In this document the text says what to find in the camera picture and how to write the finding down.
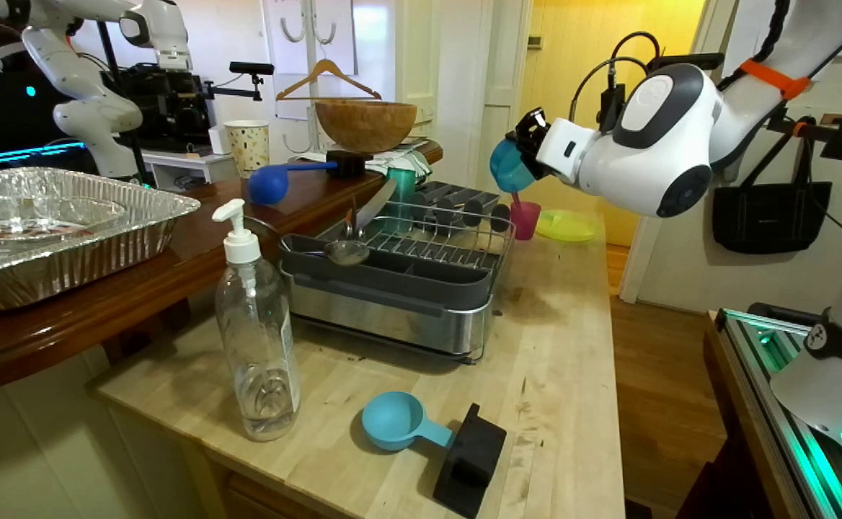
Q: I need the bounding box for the patterned paper cup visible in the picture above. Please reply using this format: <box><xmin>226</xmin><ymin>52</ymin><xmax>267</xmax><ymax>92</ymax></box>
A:
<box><xmin>222</xmin><ymin>118</ymin><xmax>270</xmax><ymax>179</ymax></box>

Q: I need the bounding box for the blue plastic bowl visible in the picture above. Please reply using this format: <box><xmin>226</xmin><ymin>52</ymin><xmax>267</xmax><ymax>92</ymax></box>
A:
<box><xmin>487</xmin><ymin>136</ymin><xmax>535</xmax><ymax>195</ymax></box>

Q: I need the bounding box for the grey steel drying rack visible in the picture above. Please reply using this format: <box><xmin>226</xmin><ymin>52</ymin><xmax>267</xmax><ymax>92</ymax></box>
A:
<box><xmin>276</xmin><ymin>179</ymin><xmax>519</xmax><ymax>362</ymax></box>

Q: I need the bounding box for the wooden clothes hanger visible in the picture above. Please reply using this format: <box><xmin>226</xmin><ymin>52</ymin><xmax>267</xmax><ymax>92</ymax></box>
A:
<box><xmin>273</xmin><ymin>53</ymin><xmax>387</xmax><ymax>103</ymax></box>

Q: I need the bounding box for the dark blue round spoon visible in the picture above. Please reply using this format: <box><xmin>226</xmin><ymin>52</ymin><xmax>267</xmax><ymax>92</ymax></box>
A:
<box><xmin>244</xmin><ymin>156</ymin><xmax>343</xmax><ymax>211</ymax></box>

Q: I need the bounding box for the white coat hook rail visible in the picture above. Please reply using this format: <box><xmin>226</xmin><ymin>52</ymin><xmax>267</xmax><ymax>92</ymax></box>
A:
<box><xmin>276</xmin><ymin>10</ymin><xmax>333</xmax><ymax>48</ymax></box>

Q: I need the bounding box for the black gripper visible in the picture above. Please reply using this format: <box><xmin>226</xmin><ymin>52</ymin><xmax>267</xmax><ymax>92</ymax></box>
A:
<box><xmin>513</xmin><ymin>107</ymin><xmax>554</xmax><ymax>185</ymax></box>

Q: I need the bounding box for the pink plastic cup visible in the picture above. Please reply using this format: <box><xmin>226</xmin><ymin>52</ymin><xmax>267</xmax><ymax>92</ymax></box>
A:
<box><xmin>506</xmin><ymin>199</ymin><xmax>545</xmax><ymax>241</ymax></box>

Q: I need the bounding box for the metal ladle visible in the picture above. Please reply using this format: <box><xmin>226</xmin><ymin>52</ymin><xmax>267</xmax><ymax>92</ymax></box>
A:
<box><xmin>244</xmin><ymin>214</ymin><xmax>375</xmax><ymax>271</ymax></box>

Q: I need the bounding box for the green striped towel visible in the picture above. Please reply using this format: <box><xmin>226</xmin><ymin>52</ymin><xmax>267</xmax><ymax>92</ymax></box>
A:
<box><xmin>366</xmin><ymin>140</ymin><xmax>434</xmax><ymax>185</ymax></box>

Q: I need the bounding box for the yellow-green plastic plate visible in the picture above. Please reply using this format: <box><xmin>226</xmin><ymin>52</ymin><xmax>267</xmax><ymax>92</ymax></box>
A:
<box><xmin>532</xmin><ymin>208</ymin><xmax>601</xmax><ymax>248</ymax></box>

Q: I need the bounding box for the light blue measuring scoop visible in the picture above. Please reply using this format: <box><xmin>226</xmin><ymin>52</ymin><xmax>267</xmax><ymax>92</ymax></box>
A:
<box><xmin>358</xmin><ymin>388</ymin><xmax>459</xmax><ymax>454</ymax></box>

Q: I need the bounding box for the large wooden bowl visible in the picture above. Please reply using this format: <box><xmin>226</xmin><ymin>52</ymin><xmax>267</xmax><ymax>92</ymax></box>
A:
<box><xmin>312</xmin><ymin>95</ymin><xmax>421</xmax><ymax>156</ymax></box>

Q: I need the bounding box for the orange strap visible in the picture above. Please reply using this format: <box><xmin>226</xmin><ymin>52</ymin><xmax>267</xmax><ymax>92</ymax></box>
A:
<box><xmin>738</xmin><ymin>58</ymin><xmax>812</xmax><ymax>100</ymax></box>

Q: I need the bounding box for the black block holder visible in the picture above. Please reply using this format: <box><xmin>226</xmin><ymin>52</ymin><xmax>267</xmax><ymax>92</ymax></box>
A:
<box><xmin>322</xmin><ymin>146</ymin><xmax>372</xmax><ymax>180</ymax></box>
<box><xmin>430</xmin><ymin>399</ymin><xmax>506</xmax><ymax>519</ymax></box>

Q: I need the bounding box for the black hanging bag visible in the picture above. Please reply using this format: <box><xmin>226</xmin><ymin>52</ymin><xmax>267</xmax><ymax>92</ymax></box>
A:
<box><xmin>708</xmin><ymin>126</ymin><xmax>835</xmax><ymax>255</ymax></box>

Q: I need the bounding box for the black metal bracket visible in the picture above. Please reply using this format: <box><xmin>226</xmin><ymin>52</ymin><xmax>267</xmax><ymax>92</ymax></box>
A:
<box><xmin>766</xmin><ymin>108</ymin><xmax>842</xmax><ymax>167</ymax></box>

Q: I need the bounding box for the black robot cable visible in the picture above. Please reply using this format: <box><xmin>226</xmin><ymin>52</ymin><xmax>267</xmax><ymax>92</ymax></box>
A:
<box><xmin>568</xmin><ymin>25</ymin><xmax>666</xmax><ymax>139</ymax></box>

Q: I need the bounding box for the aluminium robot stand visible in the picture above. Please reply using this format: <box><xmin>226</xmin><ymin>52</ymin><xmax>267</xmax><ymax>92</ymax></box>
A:
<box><xmin>702</xmin><ymin>304</ymin><xmax>842</xmax><ymax>519</ymax></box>

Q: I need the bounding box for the dark wooden side table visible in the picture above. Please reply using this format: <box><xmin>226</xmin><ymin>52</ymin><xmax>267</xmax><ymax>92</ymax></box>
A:
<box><xmin>0</xmin><ymin>139</ymin><xmax>447</xmax><ymax>399</ymax></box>

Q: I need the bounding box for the aluminium foil tray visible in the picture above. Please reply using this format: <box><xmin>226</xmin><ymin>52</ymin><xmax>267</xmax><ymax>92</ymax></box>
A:
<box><xmin>0</xmin><ymin>163</ymin><xmax>201</xmax><ymax>316</ymax></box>

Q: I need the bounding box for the clear soap pump bottle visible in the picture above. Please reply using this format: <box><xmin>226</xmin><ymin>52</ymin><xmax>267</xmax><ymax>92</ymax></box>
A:
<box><xmin>211</xmin><ymin>195</ymin><xmax>301</xmax><ymax>444</ymax></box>

